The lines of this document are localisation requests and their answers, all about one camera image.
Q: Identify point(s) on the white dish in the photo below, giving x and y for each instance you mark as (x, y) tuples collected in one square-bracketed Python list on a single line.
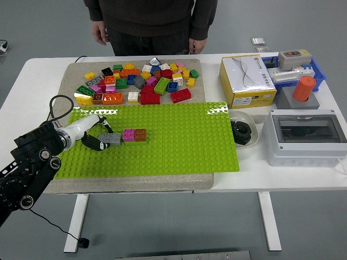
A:
[(245, 116)]

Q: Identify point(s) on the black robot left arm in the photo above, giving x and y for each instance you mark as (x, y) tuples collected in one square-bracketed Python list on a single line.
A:
[(29, 162)]

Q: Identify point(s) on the orange hollow building brick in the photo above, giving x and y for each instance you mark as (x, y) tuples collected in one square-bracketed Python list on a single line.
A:
[(109, 81)]

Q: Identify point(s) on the brown-orange building brick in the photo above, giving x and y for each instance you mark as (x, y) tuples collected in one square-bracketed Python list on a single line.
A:
[(157, 75)]

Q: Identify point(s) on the dark grey building brick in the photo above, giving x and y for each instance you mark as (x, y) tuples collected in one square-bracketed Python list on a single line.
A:
[(139, 82)]

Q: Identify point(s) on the white yellow building brick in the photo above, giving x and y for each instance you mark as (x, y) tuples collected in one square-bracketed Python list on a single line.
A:
[(177, 79)]

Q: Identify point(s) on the person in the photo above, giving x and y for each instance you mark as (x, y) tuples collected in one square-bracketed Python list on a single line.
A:
[(149, 19)]

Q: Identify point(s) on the green studded baseplate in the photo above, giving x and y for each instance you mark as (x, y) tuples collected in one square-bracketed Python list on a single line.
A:
[(176, 140)]

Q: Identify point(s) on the green building brick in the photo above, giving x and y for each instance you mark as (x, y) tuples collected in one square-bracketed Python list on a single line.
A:
[(194, 73), (121, 84), (117, 67)]

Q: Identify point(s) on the person's left hand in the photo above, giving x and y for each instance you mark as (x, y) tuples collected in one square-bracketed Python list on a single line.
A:
[(198, 46)]

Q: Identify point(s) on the magenta building brick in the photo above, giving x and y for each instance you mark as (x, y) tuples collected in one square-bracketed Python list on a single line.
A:
[(151, 81)]

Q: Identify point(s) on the white terminal strip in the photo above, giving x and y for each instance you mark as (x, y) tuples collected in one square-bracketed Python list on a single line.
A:
[(284, 75)]

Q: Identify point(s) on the small orange building brick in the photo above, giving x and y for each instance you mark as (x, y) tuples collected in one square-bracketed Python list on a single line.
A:
[(116, 72)]

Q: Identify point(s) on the pink square building brick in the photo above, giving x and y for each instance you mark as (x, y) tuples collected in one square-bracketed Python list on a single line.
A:
[(128, 135)]

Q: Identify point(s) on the grey block base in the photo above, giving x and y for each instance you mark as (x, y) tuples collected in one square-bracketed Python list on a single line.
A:
[(284, 100)]

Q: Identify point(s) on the black plug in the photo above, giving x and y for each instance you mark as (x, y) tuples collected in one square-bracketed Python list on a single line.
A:
[(84, 243)]

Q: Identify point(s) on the yellow-orange building brick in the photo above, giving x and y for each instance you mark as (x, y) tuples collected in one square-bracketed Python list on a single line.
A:
[(128, 66)]

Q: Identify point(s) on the small yellow building brick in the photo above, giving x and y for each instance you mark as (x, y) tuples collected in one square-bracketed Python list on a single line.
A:
[(116, 76)]

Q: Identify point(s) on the black adapter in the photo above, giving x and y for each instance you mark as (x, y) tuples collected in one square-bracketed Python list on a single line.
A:
[(269, 63)]

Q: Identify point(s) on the black building brick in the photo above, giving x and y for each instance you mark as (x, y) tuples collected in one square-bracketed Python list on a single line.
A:
[(107, 72)]

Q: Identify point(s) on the white table leg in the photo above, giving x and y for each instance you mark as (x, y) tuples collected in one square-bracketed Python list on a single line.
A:
[(269, 222), (77, 222)]

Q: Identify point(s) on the person's left forearm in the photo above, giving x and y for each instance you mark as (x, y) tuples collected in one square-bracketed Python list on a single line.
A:
[(203, 21)]

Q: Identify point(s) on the brown square building brick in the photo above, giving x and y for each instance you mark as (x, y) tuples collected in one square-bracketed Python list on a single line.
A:
[(140, 134)]

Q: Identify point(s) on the metal floor socket plate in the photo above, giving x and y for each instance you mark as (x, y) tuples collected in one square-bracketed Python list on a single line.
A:
[(258, 41), (263, 49)]

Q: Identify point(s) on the large black nut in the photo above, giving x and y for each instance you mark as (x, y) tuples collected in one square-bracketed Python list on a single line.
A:
[(241, 134)]

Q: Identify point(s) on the yellow white cardboard box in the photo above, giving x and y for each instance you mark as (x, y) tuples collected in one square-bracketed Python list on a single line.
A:
[(244, 78)]

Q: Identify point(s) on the yellow shiny building brick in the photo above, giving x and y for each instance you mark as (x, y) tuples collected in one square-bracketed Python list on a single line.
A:
[(83, 99)]

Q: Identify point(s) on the white distribution box clear lid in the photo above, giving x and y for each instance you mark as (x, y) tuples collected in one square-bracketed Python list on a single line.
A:
[(303, 151)]

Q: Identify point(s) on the blue plastic bin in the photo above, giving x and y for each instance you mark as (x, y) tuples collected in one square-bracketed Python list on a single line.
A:
[(320, 74)]

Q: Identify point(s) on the grey-brown mat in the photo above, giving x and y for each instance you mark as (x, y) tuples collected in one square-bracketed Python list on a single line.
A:
[(135, 185)]

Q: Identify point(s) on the white floor power socket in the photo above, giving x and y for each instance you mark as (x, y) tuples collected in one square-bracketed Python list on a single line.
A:
[(3, 48)]

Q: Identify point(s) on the orange long building brick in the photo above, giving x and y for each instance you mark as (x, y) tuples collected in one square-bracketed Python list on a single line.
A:
[(130, 73), (112, 99)]

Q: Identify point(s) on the orange cylinder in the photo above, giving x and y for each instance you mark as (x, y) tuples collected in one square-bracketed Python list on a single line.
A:
[(303, 88)]

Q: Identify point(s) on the person's right hand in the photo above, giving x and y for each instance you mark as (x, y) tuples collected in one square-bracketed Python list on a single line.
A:
[(99, 32)]

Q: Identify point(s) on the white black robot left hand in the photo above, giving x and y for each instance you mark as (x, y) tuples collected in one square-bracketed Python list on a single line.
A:
[(81, 126)]

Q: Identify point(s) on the grey switch box red button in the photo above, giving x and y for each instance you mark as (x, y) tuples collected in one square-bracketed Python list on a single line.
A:
[(294, 61)]

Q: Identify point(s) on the person's right forearm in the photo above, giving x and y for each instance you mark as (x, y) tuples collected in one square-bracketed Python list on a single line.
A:
[(95, 10)]

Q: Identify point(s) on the red long building brick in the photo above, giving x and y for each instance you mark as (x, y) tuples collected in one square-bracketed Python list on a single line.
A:
[(150, 99), (180, 95)]

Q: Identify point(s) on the lime long building brick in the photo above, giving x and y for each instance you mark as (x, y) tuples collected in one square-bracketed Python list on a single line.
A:
[(161, 86)]

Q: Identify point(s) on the grey flat ringed brick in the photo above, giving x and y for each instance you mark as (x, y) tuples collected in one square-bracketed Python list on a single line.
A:
[(93, 81)]

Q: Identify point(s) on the dark green long brick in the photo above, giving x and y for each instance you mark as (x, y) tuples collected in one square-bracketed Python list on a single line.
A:
[(85, 90)]

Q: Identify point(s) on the silver shiny building brick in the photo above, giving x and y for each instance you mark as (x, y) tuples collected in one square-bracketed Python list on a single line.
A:
[(154, 61)]

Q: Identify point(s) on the grey long building brick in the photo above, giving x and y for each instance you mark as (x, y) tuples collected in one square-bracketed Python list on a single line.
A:
[(111, 138)]

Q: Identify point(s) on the blue building brick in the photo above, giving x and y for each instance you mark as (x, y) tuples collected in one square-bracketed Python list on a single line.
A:
[(131, 79), (172, 87), (155, 69)]

